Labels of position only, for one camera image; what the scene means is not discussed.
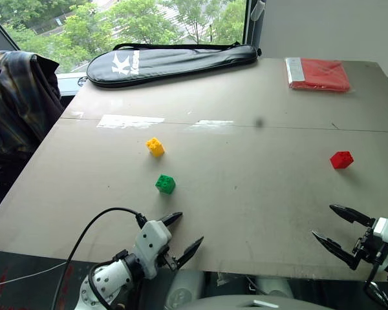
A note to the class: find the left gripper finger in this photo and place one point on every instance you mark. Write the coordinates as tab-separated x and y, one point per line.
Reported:
190	250
173	219

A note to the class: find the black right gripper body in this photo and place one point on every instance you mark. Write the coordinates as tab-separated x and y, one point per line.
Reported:
372	247

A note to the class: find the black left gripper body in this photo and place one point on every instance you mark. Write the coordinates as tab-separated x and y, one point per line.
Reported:
168	258

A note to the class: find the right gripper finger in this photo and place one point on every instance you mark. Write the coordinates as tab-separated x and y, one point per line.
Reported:
336	248
352	214

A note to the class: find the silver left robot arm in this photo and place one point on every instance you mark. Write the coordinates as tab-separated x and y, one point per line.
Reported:
111	281

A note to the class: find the pale grey rounded cylinder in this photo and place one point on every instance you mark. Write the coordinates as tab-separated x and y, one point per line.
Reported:
182	289
273	287

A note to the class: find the green toy brick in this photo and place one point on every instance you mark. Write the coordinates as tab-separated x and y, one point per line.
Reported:
165	184

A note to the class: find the red toy brick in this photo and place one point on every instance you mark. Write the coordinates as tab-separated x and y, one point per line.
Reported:
341	160

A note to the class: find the yellow toy brick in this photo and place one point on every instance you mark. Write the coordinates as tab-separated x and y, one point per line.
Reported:
156	148

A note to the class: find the red cloth in plastic bag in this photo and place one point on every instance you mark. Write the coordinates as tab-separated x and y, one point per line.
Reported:
323	74

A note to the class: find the black racket bag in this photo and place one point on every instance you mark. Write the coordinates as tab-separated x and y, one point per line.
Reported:
174	64

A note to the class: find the dark patterned jacket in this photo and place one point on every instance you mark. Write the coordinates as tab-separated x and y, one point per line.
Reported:
16	106

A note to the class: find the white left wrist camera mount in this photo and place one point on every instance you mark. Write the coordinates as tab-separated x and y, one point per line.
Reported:
152	237

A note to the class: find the black window frame post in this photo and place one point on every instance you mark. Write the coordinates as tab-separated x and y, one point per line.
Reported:
249	29

